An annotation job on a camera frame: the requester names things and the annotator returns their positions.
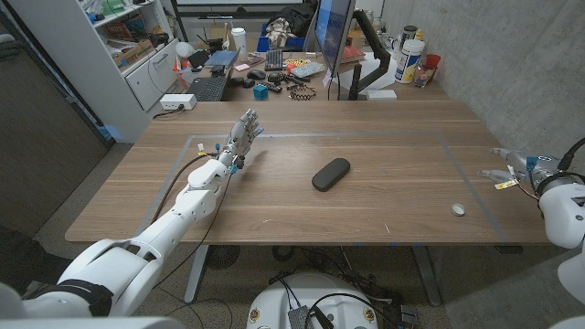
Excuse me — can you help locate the white power strip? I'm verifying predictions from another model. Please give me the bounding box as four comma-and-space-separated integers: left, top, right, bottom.
159, 93, 197, 111

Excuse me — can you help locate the white round lamp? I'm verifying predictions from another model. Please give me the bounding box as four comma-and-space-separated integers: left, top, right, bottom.
175, 40, 197, 60

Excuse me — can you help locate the white tumbler cup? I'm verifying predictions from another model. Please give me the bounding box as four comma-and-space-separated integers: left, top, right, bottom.
230, 27, 249, 63

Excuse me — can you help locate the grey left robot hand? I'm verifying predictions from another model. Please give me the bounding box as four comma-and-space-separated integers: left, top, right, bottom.
218, 108, 265, 175

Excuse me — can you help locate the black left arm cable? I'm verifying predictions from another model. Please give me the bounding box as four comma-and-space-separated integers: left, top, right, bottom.
149, 153, 219, 225

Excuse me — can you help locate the glass jar with red lid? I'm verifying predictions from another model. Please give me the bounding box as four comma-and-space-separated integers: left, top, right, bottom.
413, 53, 442, 89

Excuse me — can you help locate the white flat box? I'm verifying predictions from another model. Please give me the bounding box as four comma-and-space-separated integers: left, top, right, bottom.
365, 89, 399, 101

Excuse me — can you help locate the blue storage crate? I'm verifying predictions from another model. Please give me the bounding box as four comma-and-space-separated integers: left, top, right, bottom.
256, 23, 306, 53

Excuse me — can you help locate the clear plastic package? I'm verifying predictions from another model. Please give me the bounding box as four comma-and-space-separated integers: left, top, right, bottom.
290, 61, 326, 79

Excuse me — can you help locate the black bag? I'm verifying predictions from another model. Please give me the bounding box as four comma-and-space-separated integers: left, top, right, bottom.
267, 3, 317, 37

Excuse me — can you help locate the white shelf cabinet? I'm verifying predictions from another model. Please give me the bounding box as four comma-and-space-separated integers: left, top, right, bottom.
8, 0, 180, 143

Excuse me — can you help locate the white robot torso edge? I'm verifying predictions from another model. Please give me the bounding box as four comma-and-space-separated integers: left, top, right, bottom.
0, 316, 184, 329

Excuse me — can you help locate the white wipes canister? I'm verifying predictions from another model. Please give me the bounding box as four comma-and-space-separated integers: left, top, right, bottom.
394, 38, 426, 85

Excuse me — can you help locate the wooden back desk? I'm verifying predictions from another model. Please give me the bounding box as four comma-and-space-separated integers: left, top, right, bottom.
180, 49, 452, 102

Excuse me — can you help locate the dark grey glasses case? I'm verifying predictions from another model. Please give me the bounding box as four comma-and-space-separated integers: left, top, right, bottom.
311, 157, 352, 193

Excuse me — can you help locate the black keyboard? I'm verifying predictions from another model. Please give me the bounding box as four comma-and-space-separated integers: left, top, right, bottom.
264, 48, 284, 72

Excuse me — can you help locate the black lid container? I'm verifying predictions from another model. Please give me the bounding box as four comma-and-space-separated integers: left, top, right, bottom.
400, 25, 419, 47

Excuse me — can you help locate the black coiled cable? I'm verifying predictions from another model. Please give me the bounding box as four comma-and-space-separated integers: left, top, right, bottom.
287, 83, 318, 101

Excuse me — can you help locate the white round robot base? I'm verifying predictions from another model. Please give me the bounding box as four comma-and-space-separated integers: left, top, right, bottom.
246, 272, 379, 329

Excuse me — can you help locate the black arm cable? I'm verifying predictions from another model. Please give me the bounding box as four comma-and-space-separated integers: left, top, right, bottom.
149, 153, 219, 225
556, 136, 585, 174

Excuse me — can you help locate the black laptop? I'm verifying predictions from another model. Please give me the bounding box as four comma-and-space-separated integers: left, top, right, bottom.
186, 48, 240, 102

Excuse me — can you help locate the grey table leg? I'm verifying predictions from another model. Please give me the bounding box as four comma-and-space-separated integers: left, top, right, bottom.
410, 245, 442, 307
184, 245, 210, 303

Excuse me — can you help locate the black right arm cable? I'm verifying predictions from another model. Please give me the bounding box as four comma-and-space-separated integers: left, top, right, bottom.
556, 136, 585, 174

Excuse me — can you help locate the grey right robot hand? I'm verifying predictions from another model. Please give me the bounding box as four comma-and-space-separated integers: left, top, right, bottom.
477, 146, 568, 193

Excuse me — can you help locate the black computer monitor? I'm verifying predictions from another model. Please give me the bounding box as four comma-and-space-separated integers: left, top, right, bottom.
314, 0, 356, 77

